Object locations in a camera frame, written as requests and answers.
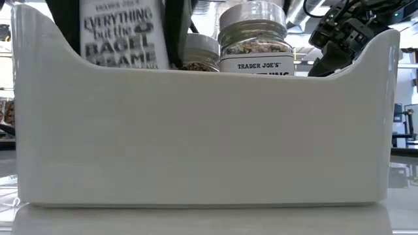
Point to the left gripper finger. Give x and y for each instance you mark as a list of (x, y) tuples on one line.
[(178, 29), (65, 23)]

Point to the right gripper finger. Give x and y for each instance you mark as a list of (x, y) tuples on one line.
[(331, 62)]

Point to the white-lidded bagel seasoning jar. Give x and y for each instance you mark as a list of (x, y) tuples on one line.
[(256, 65), (121, 32), (204, 45)]

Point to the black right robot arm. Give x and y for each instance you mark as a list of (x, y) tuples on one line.
[(392, 9)]

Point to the long ceiling light bar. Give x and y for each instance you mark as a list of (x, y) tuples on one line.
[(302, 62)]

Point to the black hanging fixture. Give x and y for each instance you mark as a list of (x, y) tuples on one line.
[(5, 32)]

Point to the black equipment stand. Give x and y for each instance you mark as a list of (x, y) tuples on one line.
[(396, 112)]

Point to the brown object beyond table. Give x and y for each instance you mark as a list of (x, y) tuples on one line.
[(8, 112)]

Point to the pale grey plastic bin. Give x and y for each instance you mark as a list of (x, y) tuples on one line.
[(209, 137)]

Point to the black background table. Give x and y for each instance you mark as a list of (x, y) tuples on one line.
[(405, 151)]

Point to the black background furniture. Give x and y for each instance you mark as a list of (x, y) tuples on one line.
[(6, 140)]

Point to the ribbed silver duct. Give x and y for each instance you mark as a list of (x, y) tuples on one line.
[(207, 13)]

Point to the slanted silver duct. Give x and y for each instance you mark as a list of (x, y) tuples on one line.
[(295, 13)]

